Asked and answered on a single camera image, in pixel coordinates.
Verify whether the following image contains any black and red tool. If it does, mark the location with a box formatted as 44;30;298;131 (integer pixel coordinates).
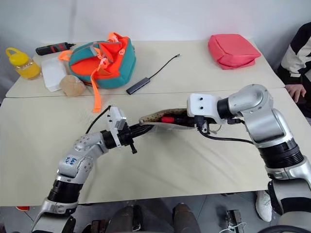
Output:
35;41;76;56

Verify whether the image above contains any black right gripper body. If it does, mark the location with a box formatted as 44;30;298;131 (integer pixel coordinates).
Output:
193;115;211;134

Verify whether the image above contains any red fabric pouch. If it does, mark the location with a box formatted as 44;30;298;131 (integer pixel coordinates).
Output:
207;33;262;71

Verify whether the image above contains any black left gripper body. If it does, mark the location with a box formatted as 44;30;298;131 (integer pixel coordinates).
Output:
118;124;138;155

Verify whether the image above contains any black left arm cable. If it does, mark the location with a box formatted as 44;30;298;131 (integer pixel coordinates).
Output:
85;105;113;134

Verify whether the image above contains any dark usb hub with cable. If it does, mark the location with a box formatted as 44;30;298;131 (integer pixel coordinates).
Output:
125;53;183;95

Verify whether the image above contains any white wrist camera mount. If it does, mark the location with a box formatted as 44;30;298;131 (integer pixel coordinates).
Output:
106;105;128;148
186;93;224;127

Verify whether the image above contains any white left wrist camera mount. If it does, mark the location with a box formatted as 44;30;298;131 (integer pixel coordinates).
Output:
106;105;128;148

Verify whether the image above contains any white plastic box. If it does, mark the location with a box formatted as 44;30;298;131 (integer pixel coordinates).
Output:
40;58;68;93

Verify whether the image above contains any yellow lidded juice jar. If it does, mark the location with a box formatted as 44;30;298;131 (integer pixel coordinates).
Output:
5;47;42;81

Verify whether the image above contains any person in black white jacket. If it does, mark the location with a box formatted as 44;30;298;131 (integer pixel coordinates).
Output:
276;21;311;117

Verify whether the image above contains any person's bare hand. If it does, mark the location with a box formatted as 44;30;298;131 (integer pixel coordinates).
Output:
286;83;307;104

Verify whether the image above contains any teal and orange backpack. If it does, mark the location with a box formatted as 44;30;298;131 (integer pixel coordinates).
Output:
57;32;137;113

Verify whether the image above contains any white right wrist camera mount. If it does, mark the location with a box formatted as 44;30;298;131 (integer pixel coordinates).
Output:
186;93;224;127

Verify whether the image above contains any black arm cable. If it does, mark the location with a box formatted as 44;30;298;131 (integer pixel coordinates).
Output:
198;128;255;144
85;105;113;134

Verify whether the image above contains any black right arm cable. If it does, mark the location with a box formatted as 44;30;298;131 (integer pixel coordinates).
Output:
198;128;255;144

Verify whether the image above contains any white sneaker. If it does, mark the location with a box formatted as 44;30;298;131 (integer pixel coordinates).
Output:
255;190;273;222

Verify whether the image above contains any dark rounded shape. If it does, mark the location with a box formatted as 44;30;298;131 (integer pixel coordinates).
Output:
172;202;202;233

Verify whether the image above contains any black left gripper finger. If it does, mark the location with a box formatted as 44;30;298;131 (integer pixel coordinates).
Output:
131;123;156;130
132;128;154;137

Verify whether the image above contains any black metal bracket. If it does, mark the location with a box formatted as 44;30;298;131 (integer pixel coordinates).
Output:
225;209;244;233

